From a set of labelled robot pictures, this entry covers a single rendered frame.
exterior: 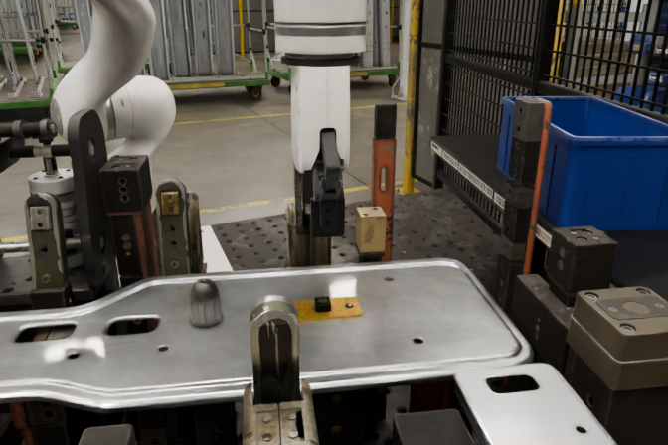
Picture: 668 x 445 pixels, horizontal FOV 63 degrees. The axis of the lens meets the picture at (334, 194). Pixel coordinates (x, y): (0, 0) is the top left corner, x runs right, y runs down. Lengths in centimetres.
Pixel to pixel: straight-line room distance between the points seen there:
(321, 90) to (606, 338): 33
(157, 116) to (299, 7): 71
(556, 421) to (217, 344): 32
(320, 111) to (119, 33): 55
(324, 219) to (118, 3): 55
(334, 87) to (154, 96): 71
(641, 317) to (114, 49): 84
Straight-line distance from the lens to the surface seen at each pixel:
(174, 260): 73
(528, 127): 76
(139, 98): 115
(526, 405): 52
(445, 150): 116
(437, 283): 68
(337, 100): 49
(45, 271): 76
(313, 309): 61
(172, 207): 72
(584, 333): 58
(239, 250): 146
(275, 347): 42
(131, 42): 99
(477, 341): 59
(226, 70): 797
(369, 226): 70
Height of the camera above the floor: 133
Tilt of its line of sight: 20 degrees down
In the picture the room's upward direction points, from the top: straight up
